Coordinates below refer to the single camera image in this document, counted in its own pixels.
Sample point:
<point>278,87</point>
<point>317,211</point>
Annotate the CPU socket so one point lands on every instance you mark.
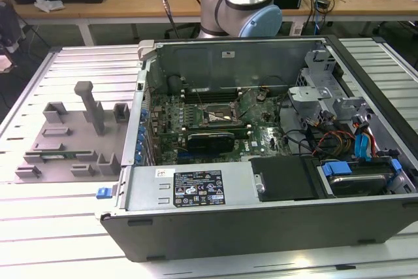
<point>215,113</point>

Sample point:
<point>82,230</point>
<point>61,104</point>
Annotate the installed RAM stick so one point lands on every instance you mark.
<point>215,126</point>

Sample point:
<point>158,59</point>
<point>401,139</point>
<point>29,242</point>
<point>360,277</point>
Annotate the black graphics card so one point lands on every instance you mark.
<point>210,141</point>

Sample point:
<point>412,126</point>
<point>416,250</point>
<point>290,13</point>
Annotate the black RAM slot row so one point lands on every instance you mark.
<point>212,95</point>

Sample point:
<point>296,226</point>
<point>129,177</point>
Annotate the black cylindrical component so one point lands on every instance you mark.
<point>174,83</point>

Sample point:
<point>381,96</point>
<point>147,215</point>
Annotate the black coin battery holder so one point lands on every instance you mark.
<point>261,96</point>

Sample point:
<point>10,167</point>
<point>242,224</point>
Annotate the green motherboard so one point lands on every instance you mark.
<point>264,141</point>

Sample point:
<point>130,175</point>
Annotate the blue expansion slot retainers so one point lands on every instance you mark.
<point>141,137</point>

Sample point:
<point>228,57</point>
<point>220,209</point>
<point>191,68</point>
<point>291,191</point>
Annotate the silver power supply with label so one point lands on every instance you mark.
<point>147,190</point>

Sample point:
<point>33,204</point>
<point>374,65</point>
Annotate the black drive bay cover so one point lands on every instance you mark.
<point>284,177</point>

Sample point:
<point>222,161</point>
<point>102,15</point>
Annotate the beige case latch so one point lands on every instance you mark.
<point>146,49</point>

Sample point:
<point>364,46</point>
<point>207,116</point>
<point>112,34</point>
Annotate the silver metal drive cage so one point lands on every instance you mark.
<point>308,97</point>

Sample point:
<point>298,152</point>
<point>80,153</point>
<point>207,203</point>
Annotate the black open PC case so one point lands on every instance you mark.
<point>228,233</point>

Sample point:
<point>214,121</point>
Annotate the blue plastic clip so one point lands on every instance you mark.
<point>104,193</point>

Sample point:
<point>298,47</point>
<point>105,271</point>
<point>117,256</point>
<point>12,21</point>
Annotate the gray parts rack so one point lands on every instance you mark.
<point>78,128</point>

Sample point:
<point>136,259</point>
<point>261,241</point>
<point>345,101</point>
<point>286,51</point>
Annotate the green RAM stick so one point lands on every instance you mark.
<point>73,154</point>

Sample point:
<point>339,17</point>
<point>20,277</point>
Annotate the hard disk in blue carrier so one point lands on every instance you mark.
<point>356,184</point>

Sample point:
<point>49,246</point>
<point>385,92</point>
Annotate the small black adapter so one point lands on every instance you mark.
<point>323,4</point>

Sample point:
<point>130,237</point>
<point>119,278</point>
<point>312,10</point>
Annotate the wooden desk white legs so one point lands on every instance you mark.
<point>81,9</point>

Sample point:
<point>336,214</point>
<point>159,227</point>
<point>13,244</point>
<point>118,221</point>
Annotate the crumpled white paper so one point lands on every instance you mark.
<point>49,3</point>

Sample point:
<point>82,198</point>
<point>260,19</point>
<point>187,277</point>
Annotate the person in dark clothing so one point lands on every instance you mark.
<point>8,30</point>

